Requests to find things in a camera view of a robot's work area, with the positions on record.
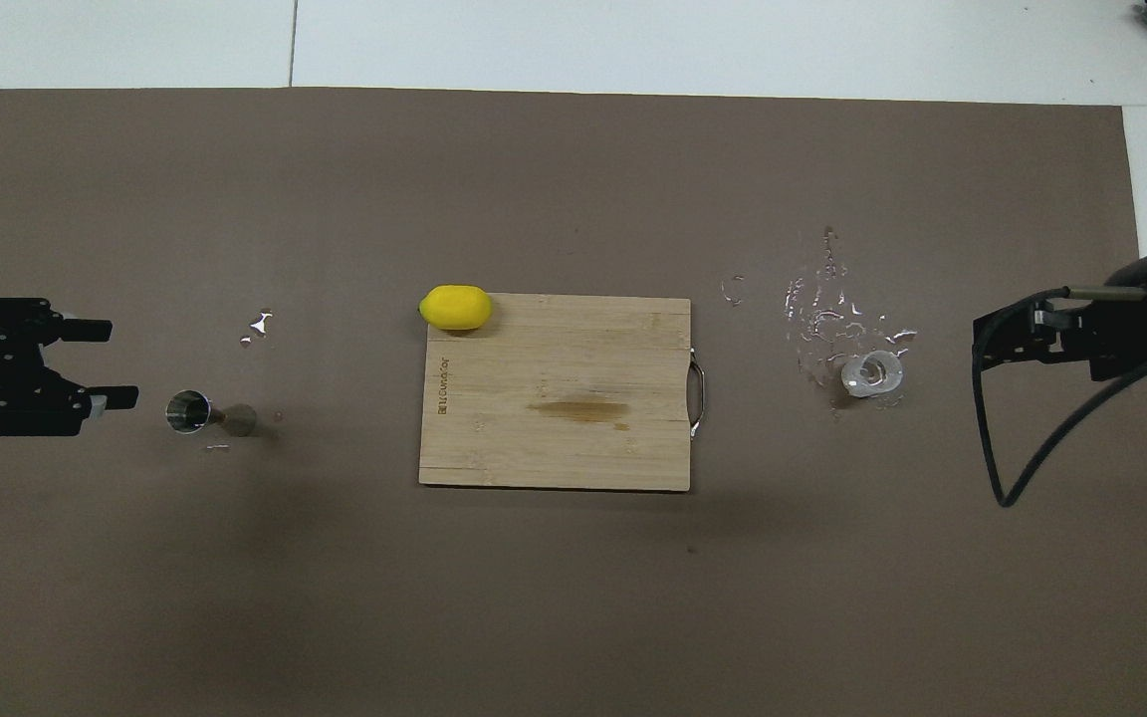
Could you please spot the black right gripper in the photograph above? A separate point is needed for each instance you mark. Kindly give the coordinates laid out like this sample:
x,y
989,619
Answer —
x,y
1126,334

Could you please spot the steel double jigger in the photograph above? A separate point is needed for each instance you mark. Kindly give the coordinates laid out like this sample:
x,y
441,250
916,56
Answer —
x,y
188,411

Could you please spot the clear glass cup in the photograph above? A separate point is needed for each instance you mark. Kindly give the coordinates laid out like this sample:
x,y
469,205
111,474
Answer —
x,y
872,373

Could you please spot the yellow lemon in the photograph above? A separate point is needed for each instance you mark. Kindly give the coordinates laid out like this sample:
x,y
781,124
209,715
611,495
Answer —
x,y
456,308

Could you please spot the bamboo cutting board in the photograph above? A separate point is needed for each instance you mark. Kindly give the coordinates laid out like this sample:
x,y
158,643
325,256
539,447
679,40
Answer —
x,y
554,448

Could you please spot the brown table mat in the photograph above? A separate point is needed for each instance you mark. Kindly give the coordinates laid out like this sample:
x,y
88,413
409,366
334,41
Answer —
x,y
573,597

